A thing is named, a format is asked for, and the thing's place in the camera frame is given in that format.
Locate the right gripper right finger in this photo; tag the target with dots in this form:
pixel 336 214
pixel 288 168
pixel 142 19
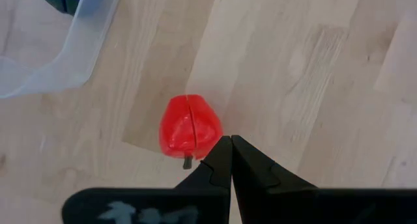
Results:
pixel 277 201

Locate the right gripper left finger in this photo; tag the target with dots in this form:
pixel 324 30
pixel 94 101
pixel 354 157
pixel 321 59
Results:
pixel 195 201

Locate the red toy bell pepper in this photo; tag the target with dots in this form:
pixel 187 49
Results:
pixel 189 126

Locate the clear plastic container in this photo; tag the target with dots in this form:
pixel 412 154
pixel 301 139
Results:
pixel 75 54

